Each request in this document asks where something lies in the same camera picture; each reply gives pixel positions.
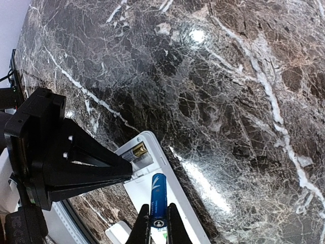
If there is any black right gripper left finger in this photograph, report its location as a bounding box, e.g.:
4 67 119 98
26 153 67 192
128 204 151 244

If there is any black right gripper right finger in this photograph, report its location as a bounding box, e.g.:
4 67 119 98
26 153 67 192
167 203 192 244

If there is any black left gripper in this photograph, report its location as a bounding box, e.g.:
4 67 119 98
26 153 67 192
4 87 133 210

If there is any white battery cover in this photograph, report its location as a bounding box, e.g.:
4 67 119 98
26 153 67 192
105 221 132 244

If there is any blue battery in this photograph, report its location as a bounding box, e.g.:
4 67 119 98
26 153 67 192
150 173 167 229

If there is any white remote control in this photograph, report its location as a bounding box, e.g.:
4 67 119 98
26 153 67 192
114 130 211 244

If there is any gold battery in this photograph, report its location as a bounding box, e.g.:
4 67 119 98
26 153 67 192
121 142 148 162

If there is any white slotted cable duct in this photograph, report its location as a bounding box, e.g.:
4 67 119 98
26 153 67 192
49 203 89 243

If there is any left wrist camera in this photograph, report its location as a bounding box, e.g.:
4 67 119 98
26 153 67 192
0 147 49 244

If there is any black front rail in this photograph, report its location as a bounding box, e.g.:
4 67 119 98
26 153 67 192
9 49 25 106

